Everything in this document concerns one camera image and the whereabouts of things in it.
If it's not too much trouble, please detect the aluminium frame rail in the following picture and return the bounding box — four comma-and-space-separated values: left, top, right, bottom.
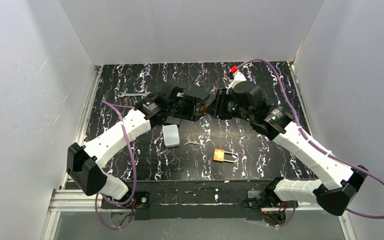
41, 66, 103, 240

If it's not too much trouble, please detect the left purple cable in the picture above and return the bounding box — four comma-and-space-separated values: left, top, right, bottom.
94, 99, 138, 231

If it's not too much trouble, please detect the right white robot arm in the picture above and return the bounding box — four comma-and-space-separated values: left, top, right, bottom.
205, 81, 367, 216

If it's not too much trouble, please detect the silver open-end wrench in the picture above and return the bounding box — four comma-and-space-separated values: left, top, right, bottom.
117, 91, 151, 98

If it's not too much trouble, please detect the black square plate left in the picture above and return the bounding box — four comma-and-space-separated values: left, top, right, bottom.
163, 116, 181, 127

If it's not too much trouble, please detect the small brass padlock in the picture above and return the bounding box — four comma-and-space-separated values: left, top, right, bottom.
196, 103, 207, 115

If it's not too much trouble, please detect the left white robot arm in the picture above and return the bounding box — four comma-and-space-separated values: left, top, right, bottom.
66, 85, 210, 203

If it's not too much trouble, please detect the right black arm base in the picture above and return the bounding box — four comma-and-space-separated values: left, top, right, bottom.
241, 190, 299, 229

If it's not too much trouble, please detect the white rectangular box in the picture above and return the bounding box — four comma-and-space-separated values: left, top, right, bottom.
162, 124, 180, 148

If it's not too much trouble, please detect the large brass padlock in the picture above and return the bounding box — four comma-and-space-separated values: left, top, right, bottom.
213, 148, 239, 164

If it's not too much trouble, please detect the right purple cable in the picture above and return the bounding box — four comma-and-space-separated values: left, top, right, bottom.
236, 58, 384, 220

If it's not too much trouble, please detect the purple cable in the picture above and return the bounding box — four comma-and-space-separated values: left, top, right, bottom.
236, 58, 384, 220
94, 99, 138, 231

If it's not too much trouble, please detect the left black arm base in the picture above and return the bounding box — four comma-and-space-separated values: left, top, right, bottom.
100, 190, 151, 229

